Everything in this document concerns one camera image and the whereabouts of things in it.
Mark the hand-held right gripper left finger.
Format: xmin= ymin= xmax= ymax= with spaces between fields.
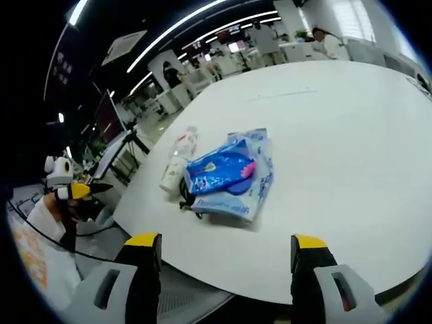
xmin=65 ymin=232 xmax=163 ymax=324

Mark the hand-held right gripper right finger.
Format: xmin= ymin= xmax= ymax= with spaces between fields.
xmin=290 ymin=234 xmax=386 ymax=324

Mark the white lotion bottle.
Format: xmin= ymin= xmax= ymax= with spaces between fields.
xmin=159 ymin=155 xmax=188 ymax=194

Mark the black cable bundle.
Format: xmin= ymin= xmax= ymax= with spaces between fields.
xmin=178 ymin=176 xmax=205 ymax=219

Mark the clear bottle red label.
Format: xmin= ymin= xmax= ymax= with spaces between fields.
xmin=172 ymin=126 xmax=200 ymax=162

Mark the blue toothbrush package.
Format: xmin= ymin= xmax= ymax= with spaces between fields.
xmin=184 ymin=137 xmax=257 ymax=196

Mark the light blue tissue pack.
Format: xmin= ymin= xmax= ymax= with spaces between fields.
xmin=190 ymin=127 xmax=275 ymax=224

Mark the dark red screen on stand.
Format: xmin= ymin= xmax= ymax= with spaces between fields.
xmin=93 ymin=88 xmax=128 ymax=144

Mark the white shirt orange print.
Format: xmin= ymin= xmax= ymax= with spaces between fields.
xmin=9 ymin=215 xmax=84 ymax=311

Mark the white round table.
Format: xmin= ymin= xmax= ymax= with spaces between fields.
xmin=113 ymin=59 xmax=432 ymax=306

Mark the square ceiling air vent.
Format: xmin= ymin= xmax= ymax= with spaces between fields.
xmin=101 ymin=29 xmax=149 ymax=67

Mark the long ceiling light strip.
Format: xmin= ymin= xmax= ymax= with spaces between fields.
xmin=126 ymin=0 xmax=234 ymax=74

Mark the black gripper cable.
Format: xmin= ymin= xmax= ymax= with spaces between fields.
xmin=7 ymin=198 xmax=119 ymax=263

